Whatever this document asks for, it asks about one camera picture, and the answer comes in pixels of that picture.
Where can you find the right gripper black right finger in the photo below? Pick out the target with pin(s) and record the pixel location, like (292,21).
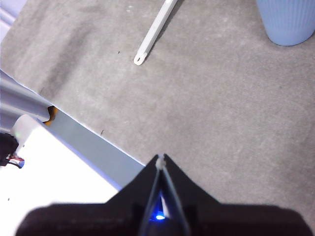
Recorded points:
(233,221)

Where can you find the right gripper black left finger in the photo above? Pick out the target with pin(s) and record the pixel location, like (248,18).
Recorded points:
(98,218)

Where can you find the grey metal frame tube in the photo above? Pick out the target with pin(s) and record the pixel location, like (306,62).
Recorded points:
(19,103)

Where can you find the blue ribbed plastic cup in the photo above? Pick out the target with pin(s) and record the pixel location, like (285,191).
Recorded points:
(288,22)

